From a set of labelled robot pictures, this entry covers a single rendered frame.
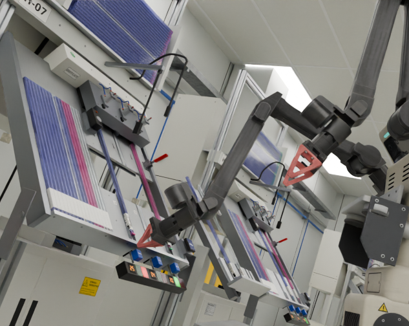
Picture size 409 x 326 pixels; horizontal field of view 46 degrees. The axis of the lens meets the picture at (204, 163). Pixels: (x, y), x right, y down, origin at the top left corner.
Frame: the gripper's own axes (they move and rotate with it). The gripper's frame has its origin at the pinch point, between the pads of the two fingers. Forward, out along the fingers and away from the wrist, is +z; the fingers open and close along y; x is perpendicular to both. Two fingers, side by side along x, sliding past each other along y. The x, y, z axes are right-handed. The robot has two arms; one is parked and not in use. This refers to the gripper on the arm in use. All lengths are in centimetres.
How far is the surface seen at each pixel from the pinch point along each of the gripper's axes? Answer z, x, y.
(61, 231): 6.8, 0.2, 26.4
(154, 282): 4.7, 8.0, -11.4
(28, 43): 10, -85, 21
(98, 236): 3.6, -0.2, 15.1
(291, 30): -89, -241, -222
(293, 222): 44, -241, -600
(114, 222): 3.3, -8.1, 5.3
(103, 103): -2, -58, 1
